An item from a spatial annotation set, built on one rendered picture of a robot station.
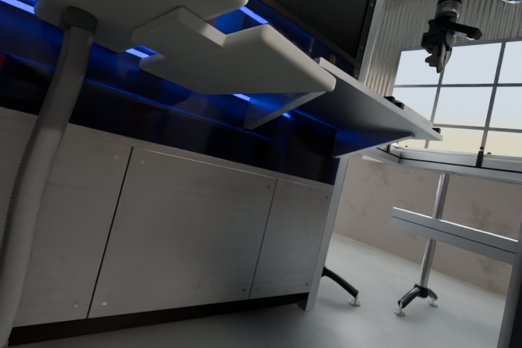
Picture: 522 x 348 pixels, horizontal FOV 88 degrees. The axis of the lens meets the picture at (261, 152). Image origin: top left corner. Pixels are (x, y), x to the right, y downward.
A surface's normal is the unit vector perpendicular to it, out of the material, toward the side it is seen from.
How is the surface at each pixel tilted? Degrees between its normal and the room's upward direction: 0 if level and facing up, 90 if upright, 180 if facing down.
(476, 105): 90
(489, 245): 90
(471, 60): 90
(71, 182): 90
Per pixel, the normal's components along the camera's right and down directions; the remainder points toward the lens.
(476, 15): -0.63, -0.19
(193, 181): 0.58, 0.10
